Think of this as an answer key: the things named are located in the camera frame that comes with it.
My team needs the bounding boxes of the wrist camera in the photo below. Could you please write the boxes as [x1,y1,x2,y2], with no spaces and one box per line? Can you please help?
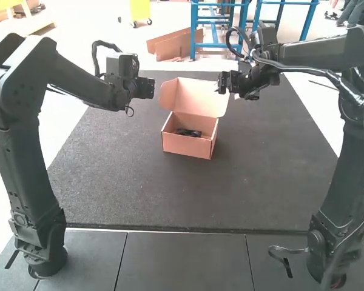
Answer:
[249,19,280,55]
[105,52,140,80]

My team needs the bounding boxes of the brown cardboard sheet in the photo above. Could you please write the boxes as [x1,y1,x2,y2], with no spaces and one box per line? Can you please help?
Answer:
[146,26,204,61]

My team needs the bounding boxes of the black cable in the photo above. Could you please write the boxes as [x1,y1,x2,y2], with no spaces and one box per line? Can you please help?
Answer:
[225,26,252,60]
[91,40,124,76]

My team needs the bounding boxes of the cardboard box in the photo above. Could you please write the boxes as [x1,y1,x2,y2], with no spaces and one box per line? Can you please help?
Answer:
[158,76,231,161]

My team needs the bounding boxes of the blue metal frame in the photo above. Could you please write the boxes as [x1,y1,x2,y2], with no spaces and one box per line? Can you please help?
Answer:
[256,0,319,42]
[189,0,249,61]

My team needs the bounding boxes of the yellow wheeled cabinet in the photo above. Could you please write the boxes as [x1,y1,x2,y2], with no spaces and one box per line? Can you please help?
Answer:
[118,0,153,28]

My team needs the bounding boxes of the dark base panel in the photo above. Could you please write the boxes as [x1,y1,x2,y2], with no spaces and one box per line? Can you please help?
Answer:
[245,235,364,291]
[115,232,255,291]
[0,230,128,291]

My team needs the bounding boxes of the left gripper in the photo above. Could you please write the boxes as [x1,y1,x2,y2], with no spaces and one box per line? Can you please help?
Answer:
[127,76,157,101]

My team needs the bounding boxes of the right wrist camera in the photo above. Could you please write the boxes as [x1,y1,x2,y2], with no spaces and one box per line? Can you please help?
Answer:
[249,19,280,55]

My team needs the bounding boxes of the black mat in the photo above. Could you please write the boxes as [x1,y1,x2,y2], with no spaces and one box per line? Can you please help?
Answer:
[47,70,339,234]

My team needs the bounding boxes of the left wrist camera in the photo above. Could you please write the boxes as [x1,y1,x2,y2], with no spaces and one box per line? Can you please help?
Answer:
[105,52,140,80]

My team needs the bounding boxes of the black square fan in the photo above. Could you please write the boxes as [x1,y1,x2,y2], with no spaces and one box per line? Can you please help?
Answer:
[175,127,203,138]

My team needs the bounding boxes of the person's legs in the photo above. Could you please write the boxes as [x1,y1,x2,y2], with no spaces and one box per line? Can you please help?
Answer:
[336,0,364,28]

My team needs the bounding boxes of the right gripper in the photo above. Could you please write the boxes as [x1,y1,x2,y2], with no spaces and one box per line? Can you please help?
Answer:
[217,68,261,101]

